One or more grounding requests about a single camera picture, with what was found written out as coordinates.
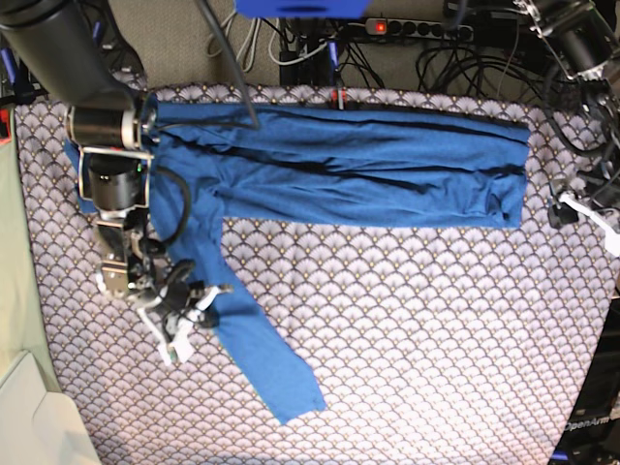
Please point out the blue-handled clamp left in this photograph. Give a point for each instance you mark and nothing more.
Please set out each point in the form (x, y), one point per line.
(16, 86)

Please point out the white plastic bin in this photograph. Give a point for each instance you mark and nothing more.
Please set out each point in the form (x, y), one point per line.
(39, 426)

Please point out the blue-handled clamp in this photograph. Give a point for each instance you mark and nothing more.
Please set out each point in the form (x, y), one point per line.
(339, 93)
(16, 86)

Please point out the fan-patterned tablecloth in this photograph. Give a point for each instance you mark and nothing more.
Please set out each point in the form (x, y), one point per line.
(451, 346)

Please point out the black power strip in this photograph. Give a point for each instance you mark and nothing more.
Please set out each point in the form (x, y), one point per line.
(414, 29)

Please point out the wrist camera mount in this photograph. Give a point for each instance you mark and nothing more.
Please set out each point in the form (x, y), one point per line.
(172, 341)
(611, 236)

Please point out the blue long-sleeve T-shirt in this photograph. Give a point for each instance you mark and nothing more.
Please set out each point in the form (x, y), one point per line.
(362, 168)

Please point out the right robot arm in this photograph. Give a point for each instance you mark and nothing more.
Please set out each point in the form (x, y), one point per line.
(113, 127)

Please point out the black OpenArm base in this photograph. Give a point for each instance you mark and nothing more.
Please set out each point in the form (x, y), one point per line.
(591, 435)

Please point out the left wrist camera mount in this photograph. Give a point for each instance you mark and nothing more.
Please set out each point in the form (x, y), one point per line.
(611, 236)

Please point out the blue box at top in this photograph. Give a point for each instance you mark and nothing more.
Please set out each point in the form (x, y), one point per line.
(302, 8)

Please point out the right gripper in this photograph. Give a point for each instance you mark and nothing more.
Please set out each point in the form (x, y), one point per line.
(173, 296)

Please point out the blue-handled clamp centre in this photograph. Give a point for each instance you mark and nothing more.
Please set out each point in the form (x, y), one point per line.
(339, 93)

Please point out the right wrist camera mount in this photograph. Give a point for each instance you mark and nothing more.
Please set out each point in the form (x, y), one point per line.
(172, 341)

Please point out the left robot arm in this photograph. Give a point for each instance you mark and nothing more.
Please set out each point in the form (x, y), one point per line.
(585, 53)

